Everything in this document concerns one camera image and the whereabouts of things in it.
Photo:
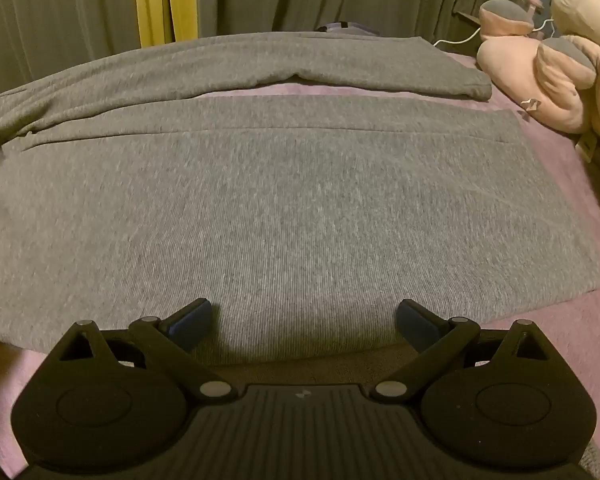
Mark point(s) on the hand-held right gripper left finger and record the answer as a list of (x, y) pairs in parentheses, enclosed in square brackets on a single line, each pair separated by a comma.
[(192, 322)]

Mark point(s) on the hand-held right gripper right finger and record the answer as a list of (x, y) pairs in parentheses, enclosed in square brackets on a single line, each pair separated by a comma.
[(417, 325)]

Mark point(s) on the grey pants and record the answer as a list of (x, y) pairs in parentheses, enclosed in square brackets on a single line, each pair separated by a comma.
[(280, 200)]

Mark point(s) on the pink bed sheet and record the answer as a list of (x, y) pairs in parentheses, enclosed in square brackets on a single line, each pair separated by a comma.
[(560, 355)]

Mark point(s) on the pink plush toy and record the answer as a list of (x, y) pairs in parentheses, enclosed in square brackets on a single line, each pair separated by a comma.
[(515, 67)]

